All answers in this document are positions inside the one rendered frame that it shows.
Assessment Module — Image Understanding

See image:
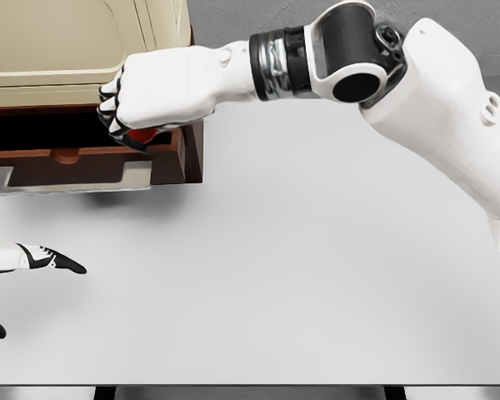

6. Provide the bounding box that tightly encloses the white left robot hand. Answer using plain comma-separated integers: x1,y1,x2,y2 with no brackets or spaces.
0,238,88,340

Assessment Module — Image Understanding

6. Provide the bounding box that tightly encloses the red switch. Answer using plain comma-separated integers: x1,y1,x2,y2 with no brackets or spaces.
127,127,158,145

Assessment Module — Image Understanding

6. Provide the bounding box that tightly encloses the brown wooden drawer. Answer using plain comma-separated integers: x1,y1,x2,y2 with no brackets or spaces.
0,112,188,195

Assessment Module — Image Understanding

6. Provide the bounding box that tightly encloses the beige and brown cabinet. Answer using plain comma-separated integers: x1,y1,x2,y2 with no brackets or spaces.
0,0,205,185

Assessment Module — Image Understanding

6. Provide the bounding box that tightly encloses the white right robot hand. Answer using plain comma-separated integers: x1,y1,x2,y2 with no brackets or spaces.
96,44,224,154

